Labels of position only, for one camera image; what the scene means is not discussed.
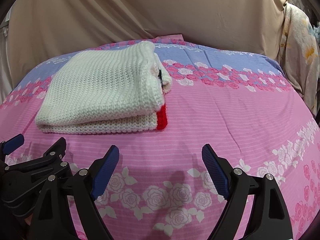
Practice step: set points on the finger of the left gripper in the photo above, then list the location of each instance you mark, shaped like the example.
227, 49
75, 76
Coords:
57, 149
7, 147

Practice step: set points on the floral cream curtain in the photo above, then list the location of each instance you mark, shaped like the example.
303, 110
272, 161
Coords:
299, 56

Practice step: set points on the white satin curtain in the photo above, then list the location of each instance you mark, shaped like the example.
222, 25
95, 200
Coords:
5, 74

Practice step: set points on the beige fabric backdrop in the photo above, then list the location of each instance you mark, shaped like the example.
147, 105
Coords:
42, 29

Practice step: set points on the white red black knit sweater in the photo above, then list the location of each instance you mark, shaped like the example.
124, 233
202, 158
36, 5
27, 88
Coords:
107, 91

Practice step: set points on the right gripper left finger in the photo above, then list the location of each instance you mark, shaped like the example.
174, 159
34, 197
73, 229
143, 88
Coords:
52, 217

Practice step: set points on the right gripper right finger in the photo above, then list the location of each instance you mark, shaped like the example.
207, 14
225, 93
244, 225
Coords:
269, 217

